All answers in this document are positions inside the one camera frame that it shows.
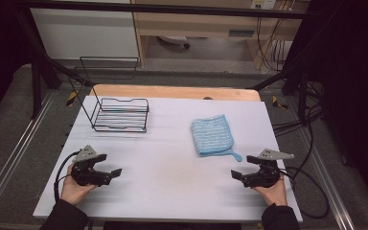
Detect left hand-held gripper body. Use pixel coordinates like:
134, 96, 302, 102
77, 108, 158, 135
71, 145, 113, 187

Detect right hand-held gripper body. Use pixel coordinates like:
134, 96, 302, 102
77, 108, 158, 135
241, 149, 295, 189

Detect black wire rack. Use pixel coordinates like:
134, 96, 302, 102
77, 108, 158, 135
68, 56, 150, 133

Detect blue knitted cloth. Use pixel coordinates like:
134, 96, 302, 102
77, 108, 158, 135
190, 114, 243, 163

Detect person's right hand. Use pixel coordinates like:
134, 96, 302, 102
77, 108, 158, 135
253, 177, 288, 207

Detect person's left hand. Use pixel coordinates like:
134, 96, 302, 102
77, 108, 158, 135
60, 173, 98, 206

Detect white foam board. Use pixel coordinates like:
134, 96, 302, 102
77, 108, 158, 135
33, 95, 304, 223

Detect yellow black tape strip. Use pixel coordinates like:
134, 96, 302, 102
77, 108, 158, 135
271, 95, 289, 110
65, 90, 78, 107

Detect white cabinet panel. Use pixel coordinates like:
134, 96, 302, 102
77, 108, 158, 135
30, 8, 140, 60

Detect grey desk label plate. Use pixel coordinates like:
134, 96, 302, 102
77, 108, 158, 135
228, 29, 255, 37

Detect wooden office desk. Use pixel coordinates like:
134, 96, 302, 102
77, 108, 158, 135
130, 0, 311, 67

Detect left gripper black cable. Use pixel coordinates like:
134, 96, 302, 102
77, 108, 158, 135
53, 149, 82, 203

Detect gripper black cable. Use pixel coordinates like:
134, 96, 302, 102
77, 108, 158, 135
53, 149, 82, 203
279, 166, 331, 220

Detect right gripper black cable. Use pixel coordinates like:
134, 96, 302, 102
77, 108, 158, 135
279, 166, 331, 220

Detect black floor cables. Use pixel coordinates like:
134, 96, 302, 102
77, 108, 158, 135
271, 80, 324, 137

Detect aluminium floor rail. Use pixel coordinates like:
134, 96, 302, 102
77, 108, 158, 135
0, 90, 58, 219
295, 127, 357, 230

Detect black frame leg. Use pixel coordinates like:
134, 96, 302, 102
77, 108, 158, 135
251, 47, 312, 127
14, 12, 94, 120

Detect cables under desk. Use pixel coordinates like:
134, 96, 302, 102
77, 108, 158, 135
256, 17, 289, 72

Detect white wall socket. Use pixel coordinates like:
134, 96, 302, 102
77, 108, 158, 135
250, 0, 277, 11

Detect black horizontal frame bar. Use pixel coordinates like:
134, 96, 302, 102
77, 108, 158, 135
18, 0, 311, 20

